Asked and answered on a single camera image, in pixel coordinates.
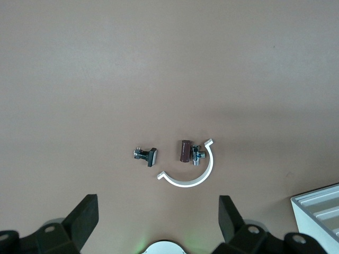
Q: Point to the black square pushbutton switch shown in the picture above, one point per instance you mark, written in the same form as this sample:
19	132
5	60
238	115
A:
148	157

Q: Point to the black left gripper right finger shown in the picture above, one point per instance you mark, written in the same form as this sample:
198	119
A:
233	225

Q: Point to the brown cylinder chrome fitting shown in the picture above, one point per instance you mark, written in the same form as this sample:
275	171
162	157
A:
196	155

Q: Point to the white curved pipe clamp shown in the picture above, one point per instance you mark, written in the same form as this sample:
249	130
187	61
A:
209	164

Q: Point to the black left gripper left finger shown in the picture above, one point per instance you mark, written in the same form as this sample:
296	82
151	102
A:
79	225

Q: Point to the brown cylinder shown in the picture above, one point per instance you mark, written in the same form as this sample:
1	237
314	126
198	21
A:
185	150

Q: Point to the white drawer cabinet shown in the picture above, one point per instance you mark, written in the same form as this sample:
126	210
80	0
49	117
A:
307	217

